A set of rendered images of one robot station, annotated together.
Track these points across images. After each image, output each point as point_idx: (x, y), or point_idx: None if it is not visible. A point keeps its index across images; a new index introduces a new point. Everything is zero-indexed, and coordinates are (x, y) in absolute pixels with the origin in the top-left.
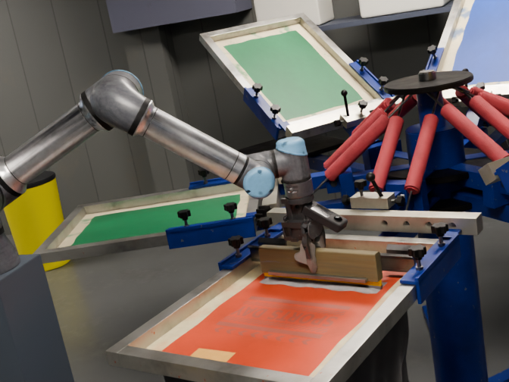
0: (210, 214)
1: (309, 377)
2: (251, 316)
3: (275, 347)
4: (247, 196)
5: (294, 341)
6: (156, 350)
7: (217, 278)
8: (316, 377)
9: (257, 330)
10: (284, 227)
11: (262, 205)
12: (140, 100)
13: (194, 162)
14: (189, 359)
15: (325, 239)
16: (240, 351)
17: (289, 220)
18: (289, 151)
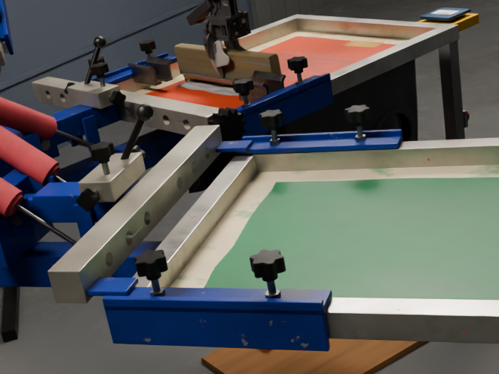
0: (304, 226)
1: (299, 17)
2: (317, 66)
3: (309, 48)
4: (190, 278)
5: (292, 50)
6: (408, 25)
7: (336, 72)
8: (294, 18)
9: (317, 57)
10: (246, 18)
11: (222, 114)
12: None
13: None
14: (379, 21)
15: (206, 50)
16: (338, 46)
17: (237, 12)
18: None
